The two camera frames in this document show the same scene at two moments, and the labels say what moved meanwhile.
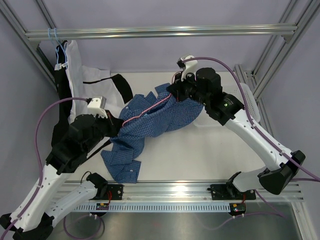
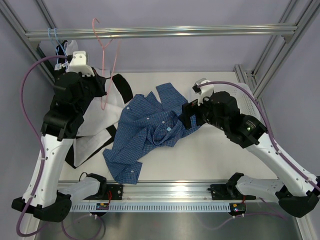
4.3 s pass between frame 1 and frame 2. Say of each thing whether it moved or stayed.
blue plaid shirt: moved
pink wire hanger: moved
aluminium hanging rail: stayed
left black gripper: moved
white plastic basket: stayed
